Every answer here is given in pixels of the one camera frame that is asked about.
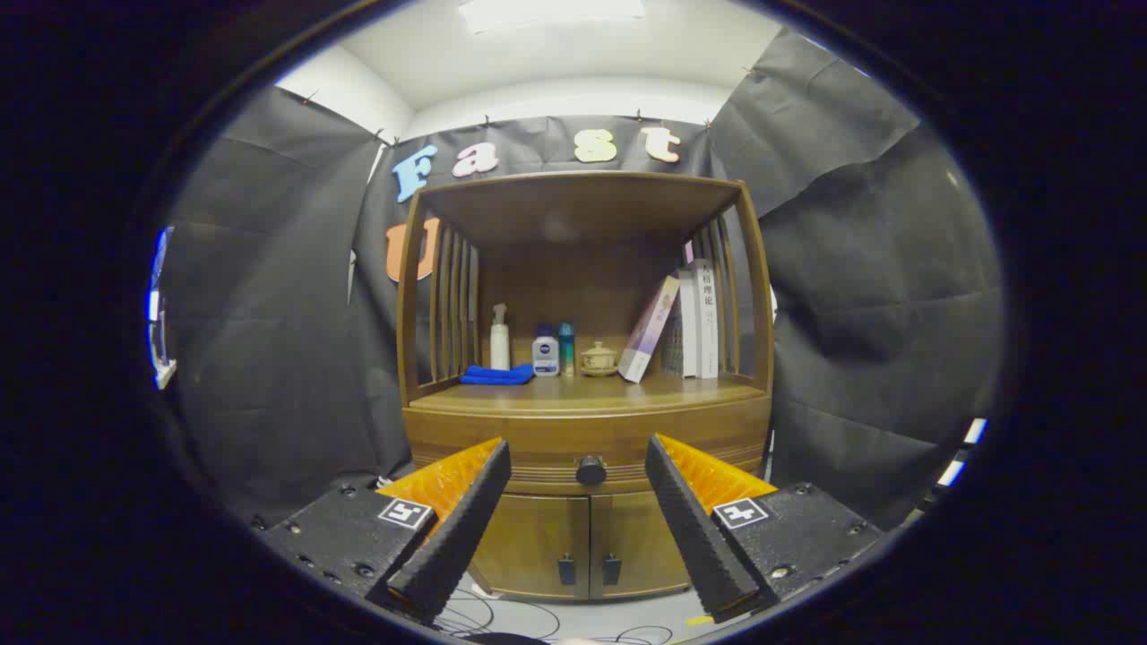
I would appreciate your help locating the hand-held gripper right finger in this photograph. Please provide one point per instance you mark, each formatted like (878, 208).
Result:
(694, 537)

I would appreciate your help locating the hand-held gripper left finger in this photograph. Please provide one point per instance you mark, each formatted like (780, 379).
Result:
(457, 537)

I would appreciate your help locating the wooden drawer with black knob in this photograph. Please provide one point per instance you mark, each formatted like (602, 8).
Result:
(538, 443)

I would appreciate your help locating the wooden cabinet door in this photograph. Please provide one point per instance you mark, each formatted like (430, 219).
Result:
(533, 542)
(636, 537)

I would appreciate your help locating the wooden countertop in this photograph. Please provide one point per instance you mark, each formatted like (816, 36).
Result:
(582, 392)

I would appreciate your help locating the wooden cabinet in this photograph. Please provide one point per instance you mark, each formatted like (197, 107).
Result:
(573, 206)

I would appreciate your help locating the blue folded cloth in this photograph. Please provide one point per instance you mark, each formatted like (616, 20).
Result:
(497, 374)

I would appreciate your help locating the white spray bottle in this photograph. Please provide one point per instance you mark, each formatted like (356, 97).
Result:
(499, 349)

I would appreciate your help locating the dark patterned book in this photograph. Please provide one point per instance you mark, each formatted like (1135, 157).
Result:
(672, 345)

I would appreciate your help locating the white bottle with blue cap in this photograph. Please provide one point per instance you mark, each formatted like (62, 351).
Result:
(545, 356)

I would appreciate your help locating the beige lidded tea cup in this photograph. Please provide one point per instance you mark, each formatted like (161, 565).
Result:
(599, 360)

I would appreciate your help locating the plain white book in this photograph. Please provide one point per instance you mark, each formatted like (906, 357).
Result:
(688, 331)

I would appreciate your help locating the purple and white book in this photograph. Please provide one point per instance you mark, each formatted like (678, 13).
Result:
(647, 336)

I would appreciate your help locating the white book with black lettering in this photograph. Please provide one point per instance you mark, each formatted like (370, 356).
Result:
(708, 322)

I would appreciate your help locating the teal bottle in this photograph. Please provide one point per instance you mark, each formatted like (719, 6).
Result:
(566, 349)

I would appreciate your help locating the white slatted object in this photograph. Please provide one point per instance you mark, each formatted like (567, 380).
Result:
(972, 432)

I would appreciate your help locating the ceiling light panel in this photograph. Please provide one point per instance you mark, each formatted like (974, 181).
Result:
(551, 13)

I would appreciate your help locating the white frame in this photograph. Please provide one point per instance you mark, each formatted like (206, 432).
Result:
(159, 349)

